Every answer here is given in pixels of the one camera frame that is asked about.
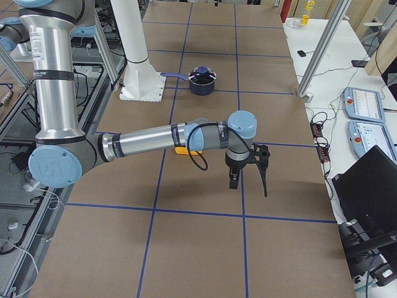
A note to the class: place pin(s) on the lower teach pendant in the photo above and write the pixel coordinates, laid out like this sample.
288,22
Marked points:
364,135

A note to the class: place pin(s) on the black laptop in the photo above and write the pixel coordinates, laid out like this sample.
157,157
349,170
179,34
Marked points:
367,191

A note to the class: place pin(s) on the upper teach pendant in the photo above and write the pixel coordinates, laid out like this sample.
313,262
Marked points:
363,104

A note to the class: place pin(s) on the yellow corn cob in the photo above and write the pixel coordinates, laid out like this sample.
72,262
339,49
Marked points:
184,151

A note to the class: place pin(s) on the dark blue saucepan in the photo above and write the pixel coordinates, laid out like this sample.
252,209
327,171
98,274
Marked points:
197,89

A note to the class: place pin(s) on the black phone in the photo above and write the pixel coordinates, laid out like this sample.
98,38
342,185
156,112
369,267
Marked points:
301,53

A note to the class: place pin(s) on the glass lid blue knob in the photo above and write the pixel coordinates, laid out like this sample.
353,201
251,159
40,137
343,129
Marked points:
202,75

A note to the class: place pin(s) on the teach pendant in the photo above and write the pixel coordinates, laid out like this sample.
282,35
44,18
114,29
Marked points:
363,104
364,135

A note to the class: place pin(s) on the white pedestal column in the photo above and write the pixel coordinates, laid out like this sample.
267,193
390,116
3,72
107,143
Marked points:
141,81

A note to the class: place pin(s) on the yellow bottle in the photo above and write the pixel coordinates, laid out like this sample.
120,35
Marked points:
306,13

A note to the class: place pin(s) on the aluminium frame post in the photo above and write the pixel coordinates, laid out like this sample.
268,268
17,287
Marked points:
325,39

